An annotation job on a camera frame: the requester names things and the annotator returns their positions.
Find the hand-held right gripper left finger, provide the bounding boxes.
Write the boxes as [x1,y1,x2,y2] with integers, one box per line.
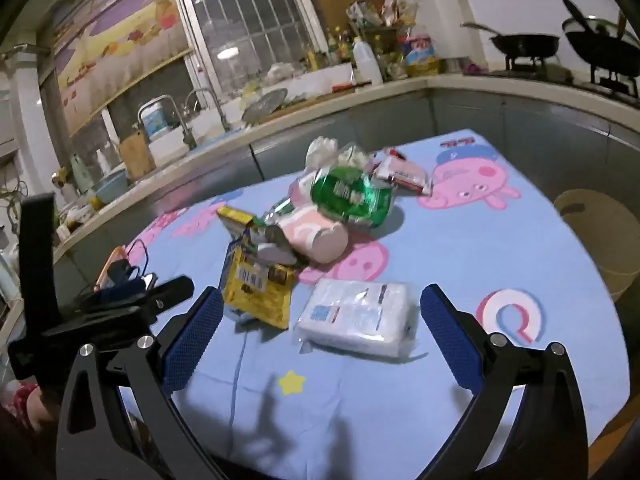
[55,286,226,480]

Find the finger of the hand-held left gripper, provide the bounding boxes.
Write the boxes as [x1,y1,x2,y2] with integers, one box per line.
[75,276,195,341]
[80,275,153,307]

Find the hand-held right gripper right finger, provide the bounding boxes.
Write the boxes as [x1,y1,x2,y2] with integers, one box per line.
[419,283,590,480]

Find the yellow snack wrapper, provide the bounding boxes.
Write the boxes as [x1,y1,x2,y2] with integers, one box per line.
[220,242,296,331]

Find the white tissue pack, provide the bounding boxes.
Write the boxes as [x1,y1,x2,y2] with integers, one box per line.
[292,279,418,358]

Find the small yellow packet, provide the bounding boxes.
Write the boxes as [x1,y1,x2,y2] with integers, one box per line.
[216,205,256,236]

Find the green silver foil wrapper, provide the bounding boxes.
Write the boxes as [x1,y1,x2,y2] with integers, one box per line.
[252,197,301,266]

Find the pink paper cup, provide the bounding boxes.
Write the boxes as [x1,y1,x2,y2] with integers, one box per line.
[275,207,349,265]

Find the red white snack wrapper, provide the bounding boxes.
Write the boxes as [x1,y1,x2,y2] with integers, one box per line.
[372,147,433,196]

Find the green plastic packet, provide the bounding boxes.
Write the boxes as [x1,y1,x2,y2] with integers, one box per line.
[310,165,398,228]

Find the beige plastic bin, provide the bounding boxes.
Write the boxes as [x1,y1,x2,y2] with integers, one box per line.
[553,189,640,301]

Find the white plastic bag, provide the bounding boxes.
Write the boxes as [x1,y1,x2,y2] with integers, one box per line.
[306,137,346,170]

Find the person's left hand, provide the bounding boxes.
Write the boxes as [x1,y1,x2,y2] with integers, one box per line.
[24,386,57,433]

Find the blue cartoon-print blanket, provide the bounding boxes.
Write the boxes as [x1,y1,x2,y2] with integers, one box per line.
[97,129,632,480]

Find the blue basin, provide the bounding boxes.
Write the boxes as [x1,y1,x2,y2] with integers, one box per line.
[92,167,130,203]

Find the wooden cutting board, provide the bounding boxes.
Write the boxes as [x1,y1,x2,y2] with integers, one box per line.
[118,130,157,181]

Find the metal faucet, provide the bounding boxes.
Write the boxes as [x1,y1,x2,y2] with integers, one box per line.
[137,94,198,151]
[182,87,232,133]

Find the white blue plastic bucket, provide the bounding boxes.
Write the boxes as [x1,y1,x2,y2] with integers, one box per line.
[139,100,178,141]

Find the round metal lid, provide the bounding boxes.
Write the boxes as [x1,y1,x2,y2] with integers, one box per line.
[241,87,290,125]

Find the kitchen counter with grey cabinets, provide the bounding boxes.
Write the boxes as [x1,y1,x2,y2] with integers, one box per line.
[50,72,640,281]

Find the white foam box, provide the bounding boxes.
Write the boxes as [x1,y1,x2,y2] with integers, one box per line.
[280,62,357,106]

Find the blue red printed bag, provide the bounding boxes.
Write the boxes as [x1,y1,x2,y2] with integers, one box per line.
[402,35,441,78]

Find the white plastic jug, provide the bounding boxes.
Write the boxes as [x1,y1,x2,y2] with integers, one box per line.
[352,36,383,86]

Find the gas stove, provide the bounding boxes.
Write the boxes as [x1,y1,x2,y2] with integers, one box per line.
[502,52,640,98]

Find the row of sauce bottles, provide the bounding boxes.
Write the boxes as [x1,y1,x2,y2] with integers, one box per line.
[305,27,356,71]

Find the barred window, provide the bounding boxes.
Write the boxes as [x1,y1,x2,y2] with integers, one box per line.
[170,0,326,91]

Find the black frying pan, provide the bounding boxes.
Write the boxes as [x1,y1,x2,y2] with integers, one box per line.
[460,21,561,58]

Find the black wok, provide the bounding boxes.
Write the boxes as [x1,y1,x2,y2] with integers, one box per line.
[561,0,640,68]

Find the pile of plastic bags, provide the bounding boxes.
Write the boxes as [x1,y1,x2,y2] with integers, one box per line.
[347,0,421,31]

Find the glass wok lid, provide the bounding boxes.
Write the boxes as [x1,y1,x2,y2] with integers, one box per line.
[562,16,633,43]

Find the black cable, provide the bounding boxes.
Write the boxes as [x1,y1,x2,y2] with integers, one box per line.
[122,239,153,282]

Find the fruit-print wall poster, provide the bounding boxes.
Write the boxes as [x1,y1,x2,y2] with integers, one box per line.
[50,0,196,136]

